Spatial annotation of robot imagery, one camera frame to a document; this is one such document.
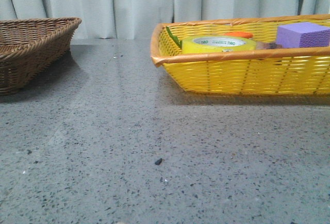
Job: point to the purple foam cube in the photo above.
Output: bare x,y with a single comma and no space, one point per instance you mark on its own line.
303,34

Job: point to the brown wicker basket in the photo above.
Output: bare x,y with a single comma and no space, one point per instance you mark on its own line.
29,46

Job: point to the brown crumpled toy piece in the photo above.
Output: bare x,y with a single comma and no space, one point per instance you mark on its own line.
267,45

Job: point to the yellow woven plastic basket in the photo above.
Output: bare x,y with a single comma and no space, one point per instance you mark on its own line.
292,71

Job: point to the small black debris chip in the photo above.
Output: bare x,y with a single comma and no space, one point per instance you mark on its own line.
158,162

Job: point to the yellow packing tape roll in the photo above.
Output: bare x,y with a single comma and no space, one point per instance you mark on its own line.
216,44

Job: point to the orange toy carrot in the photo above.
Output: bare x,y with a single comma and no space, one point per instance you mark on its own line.
246,35

